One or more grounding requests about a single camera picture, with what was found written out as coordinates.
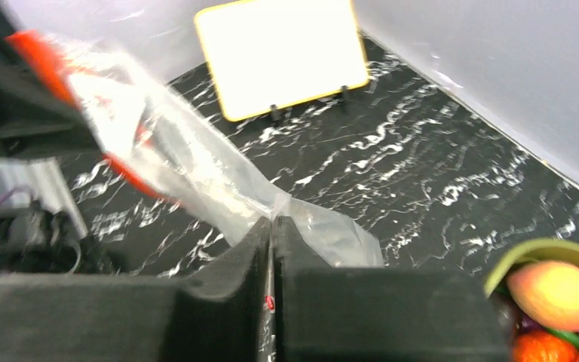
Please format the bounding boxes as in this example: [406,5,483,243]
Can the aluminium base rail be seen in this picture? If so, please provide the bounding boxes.
[0,157,90,273]

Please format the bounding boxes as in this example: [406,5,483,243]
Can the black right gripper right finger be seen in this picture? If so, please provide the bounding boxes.
[271,216,511,361]

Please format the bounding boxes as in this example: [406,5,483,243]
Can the clear zip bag orange zipper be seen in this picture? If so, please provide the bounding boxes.
[6,30,384,267]

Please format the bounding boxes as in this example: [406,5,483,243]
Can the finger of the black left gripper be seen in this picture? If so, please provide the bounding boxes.
[0,7,98,160]

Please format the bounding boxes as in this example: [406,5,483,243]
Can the orange toy tangerine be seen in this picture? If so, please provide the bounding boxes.
[512,330,579,362]

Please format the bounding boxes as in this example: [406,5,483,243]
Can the olive green plastic bin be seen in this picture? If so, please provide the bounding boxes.
[483,238,579,296]

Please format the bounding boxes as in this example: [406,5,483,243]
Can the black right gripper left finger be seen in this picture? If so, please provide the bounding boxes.
[0,218,271,361]

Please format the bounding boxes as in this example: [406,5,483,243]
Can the yellow framed whiteboard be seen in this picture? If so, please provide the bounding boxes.
[194,0,369,122]

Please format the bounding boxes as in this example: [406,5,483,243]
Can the toy peach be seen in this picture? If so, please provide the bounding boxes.
[506,260,579,332]

